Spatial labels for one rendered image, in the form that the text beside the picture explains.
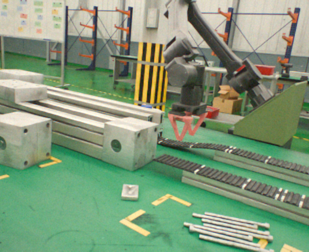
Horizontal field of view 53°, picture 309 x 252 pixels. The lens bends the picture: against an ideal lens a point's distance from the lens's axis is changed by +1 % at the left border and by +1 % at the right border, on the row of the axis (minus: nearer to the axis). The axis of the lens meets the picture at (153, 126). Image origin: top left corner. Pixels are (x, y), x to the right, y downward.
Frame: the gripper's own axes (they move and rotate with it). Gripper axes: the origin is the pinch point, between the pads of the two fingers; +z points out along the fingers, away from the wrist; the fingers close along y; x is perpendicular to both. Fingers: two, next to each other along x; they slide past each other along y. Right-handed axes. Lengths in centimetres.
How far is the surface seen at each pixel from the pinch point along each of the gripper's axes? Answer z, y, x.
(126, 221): 4.1, 40.6, 9.9
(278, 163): 1.2, -0.2, 25.3
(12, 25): -35, -319, -546
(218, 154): 2.4, 1.6, 10.8
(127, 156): 1.1, 23.6, -3.0
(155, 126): -5.0, 15.3, -1.3
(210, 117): 56, -278, -96
